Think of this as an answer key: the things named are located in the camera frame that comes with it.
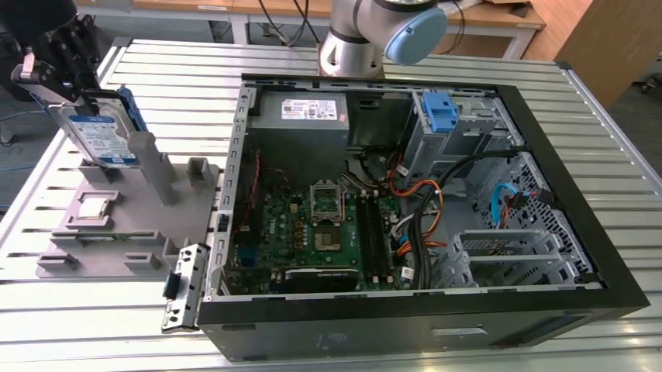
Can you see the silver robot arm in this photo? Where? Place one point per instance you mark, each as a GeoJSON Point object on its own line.
{"type": "Point", "coordinates": [351, 50]}

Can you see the green motherboard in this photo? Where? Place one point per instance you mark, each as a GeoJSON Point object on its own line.
{"type": "Point", "coordinates": [290, 232]}

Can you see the black RAM slot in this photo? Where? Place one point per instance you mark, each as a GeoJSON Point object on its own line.
{"type": "Point", "coordinates": [382, 232]}
{"type": "Point", "coordinates": [366, 232]}

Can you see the tall grey drive cage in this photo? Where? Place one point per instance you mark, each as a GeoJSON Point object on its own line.
{"type": "Point", "coordinates": [465, 147]}

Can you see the grey parts rack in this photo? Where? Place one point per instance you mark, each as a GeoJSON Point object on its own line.
{"type": "Point", "coordinates": [134, 232]}

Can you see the brown wooden cabinet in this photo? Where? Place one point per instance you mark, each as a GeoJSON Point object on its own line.
{"type": "Point", "coordinates": [610, 46]}

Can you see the blue drive cage latch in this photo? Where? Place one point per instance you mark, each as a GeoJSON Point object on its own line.
{"type": "Point", "coordinates": [439, 112]}

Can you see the grey metal desk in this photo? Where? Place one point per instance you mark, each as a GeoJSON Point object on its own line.
{"type": "Point", "coordinates": [207, 11]}

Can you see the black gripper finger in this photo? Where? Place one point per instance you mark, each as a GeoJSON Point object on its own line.
{"type": "Point", "coordinates": [83, 46]}
{"type": "Point", "coordinates": [56, 83]}

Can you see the black PC case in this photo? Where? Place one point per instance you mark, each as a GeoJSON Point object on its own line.
{"type": "Point", "coordinates": [414, 321]}

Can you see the grey expansion slot bracket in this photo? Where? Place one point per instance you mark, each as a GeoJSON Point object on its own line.
{"type": "Point", "coordinates": [186, 286]}

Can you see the silver CPU chip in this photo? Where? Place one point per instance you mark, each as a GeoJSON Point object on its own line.
{"type": "Point", "coordinates": [92, 208]}

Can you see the black graphics card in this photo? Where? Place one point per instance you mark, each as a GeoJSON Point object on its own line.
{"type": "Point", "coordinates": [321, 277]}

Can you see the green RAM stick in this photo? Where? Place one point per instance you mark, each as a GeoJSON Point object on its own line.
{"type": "Point", "coordinates": [103, 237]}

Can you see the wooden desk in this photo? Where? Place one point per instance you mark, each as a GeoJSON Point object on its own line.
{"type": "Point", "coordinates": [497, 27]}

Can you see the grey power supply unit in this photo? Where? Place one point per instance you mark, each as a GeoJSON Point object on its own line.
{"type": "Point", "coordinates": [305, 124]}

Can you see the CPU socket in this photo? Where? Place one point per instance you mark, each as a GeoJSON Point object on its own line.
{"type": "Point", "coordinates": [327, 203]}

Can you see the hard disk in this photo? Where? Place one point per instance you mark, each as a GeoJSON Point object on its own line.
{"type": "Point", "coordinates": [100, 139]}

